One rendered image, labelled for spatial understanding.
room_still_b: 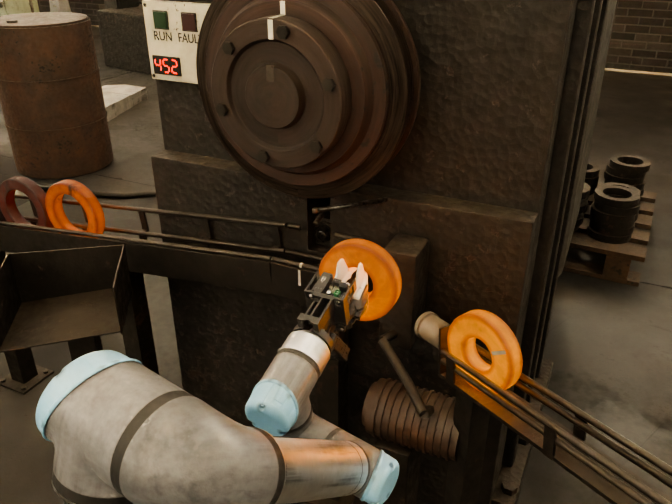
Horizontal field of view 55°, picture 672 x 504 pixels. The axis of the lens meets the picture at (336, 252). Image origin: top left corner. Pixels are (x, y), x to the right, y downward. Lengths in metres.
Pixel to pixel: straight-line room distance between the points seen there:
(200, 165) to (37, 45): 2.50
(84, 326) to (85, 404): 0.86
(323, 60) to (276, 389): 0.58
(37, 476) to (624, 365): 1.94
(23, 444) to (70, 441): 1.52
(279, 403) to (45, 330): 0.78
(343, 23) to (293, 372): 0.63
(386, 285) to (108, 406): 0.61
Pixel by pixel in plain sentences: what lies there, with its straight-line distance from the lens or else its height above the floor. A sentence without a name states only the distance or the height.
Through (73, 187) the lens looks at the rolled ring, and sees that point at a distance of 1.85.
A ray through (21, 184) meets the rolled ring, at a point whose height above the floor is 0.76.
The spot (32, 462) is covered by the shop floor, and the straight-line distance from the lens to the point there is 2.17.
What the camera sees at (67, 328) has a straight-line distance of 1.57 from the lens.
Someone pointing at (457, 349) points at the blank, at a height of 0.69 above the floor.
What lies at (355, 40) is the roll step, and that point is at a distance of 1.22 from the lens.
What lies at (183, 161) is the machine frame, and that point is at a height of 0.87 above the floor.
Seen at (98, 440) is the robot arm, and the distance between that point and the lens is 0.69.
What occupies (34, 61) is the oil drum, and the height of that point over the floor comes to 0.69.
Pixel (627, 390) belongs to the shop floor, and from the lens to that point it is 2.42.
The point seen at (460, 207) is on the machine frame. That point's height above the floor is 0.87.
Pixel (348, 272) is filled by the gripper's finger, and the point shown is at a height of 0.85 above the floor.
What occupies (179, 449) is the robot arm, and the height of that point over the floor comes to 0.98.
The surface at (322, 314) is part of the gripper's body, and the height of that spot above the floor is 0.87.
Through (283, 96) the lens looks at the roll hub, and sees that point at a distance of 1.23.
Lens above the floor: 1.42
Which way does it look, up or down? 28 degrees down
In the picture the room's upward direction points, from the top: straight up
